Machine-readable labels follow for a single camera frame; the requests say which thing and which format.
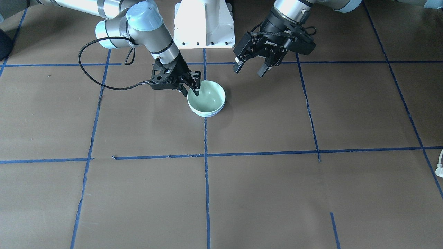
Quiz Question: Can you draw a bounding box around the dark object at edge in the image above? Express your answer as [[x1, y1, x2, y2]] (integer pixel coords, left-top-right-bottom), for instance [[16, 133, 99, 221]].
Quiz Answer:
[[0, 29, 13, 60]]

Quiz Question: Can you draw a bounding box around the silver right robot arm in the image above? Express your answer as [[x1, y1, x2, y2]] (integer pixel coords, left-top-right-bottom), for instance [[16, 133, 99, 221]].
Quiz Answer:
[[30, 0, 201, 96]]

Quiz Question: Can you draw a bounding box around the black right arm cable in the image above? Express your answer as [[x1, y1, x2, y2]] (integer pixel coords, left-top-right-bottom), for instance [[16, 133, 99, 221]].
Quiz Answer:
[[78, 36, 152, 91]]

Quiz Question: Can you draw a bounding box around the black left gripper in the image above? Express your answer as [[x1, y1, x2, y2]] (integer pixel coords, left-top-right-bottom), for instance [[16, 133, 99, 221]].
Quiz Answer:
[[233, 29, 316, 78]]

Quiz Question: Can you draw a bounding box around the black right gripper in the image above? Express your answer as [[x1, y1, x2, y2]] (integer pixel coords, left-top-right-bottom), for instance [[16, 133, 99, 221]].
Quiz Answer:
[[149, 55, 201, 97]]

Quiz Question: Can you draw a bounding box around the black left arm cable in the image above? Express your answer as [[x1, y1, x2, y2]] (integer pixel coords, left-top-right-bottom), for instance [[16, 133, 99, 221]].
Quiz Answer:
[[250, 21, 317, 36]]

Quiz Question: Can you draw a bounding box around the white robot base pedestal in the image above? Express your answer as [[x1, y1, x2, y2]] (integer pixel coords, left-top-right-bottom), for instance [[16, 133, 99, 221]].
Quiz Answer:
[[173, 0, 235, 49]]

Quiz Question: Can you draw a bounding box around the blue bowl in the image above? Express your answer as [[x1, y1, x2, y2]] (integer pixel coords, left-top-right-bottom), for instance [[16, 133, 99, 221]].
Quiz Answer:
[[189, 103, 225, 118]]

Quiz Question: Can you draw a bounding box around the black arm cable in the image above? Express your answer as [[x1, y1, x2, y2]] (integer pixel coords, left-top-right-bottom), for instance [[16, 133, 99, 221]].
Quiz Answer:
[[250, 21, 317, 36], [78, 36, 152, 91]]

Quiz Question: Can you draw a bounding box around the green bowl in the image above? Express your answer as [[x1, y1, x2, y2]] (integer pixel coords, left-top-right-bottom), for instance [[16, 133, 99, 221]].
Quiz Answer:
[[187, 80, 226, 105]]

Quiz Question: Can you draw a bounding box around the white cable with plug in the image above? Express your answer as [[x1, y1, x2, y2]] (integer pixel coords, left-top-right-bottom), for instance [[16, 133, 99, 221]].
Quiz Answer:
[[435, 148, 443, 178]]

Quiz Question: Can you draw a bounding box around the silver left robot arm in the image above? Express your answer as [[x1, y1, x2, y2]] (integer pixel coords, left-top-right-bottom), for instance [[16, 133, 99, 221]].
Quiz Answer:
[[233, 0, 361, 77]]

